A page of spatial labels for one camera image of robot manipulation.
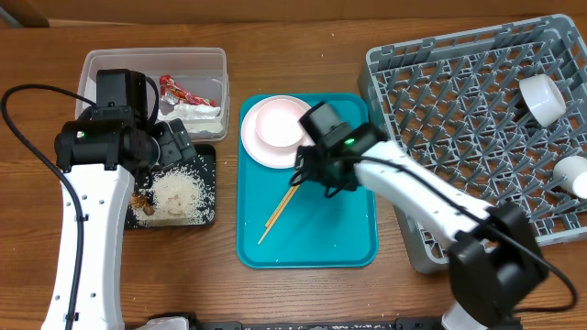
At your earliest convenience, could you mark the white tissue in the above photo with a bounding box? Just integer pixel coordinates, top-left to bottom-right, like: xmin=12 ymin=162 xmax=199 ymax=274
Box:
xmin=158 ymin=103 xmax=224 ymax=134

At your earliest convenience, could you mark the wooden chopstick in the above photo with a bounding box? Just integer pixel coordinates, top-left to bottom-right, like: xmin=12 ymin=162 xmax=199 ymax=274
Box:
xmin=258 ymin=203 xmax=289 ymax=245
xmin=265 ymin=186 xmax=298 ymax=227

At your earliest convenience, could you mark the pile of rice grains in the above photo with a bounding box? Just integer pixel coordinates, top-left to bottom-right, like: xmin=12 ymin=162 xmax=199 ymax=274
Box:
xmin=130 ymin=155 xmax=216 ymax=226

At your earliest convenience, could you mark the red snack wrapper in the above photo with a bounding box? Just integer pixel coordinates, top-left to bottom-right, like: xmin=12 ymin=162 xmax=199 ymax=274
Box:
xmin=160 ymin=75 xmax=216 ymax=106

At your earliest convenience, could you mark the large white plate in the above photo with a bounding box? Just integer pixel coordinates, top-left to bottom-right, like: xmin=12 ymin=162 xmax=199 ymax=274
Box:
xmin=240 ymin=95 xmax=313 ymax=169

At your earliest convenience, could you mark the brown food scrap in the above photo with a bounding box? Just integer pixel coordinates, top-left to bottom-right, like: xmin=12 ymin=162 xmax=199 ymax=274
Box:
xmin=129 ymin=193 xmax=155 ymax=216

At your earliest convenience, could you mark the small pink plate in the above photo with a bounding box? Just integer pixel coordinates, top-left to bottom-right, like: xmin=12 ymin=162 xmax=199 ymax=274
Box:
xmin=255 ymin=96 xmax=309 ymax=148

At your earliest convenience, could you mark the grey bowl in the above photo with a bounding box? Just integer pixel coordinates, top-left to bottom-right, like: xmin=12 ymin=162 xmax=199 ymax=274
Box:
xmin=519 ymin=74 xmax=566 ymax=127

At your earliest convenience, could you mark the small white cup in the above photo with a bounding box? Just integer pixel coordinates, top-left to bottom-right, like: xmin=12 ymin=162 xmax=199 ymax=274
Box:
xmin=553 ymin=156 xmax=587 ymax=199

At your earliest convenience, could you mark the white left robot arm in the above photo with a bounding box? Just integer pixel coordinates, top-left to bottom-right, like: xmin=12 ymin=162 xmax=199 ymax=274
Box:
xmin=42 ymin=119 xmax=195 ymax=329

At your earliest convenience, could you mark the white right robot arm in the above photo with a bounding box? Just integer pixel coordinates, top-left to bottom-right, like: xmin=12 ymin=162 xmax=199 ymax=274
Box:
xmin=290 ymin=123 xmax=548 ymax=329

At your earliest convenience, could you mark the grey dishwasher rack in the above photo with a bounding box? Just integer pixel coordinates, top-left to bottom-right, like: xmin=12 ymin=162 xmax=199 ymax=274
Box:
xmin=358 ymin=15 xmax=586 ymax=246

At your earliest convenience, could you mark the black plastic tray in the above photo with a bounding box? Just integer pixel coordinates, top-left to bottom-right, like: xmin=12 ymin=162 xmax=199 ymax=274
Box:
xmin=123 ymin=143 xmax=217 ymax=231

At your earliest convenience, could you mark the clear plastic bin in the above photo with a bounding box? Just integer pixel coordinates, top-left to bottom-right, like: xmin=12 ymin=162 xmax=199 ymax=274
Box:
xmin=77 ymin=48 xmax=230 ymax=142

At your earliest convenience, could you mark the teal plastic tray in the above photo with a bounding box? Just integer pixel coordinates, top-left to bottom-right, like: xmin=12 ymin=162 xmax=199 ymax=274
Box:
xmin=236 ymin=92 xmax=381 ymax=270

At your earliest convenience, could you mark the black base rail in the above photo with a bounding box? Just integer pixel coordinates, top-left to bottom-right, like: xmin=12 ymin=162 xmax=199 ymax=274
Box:
xmin=127 ymin=311 xmax=446 ymax=330

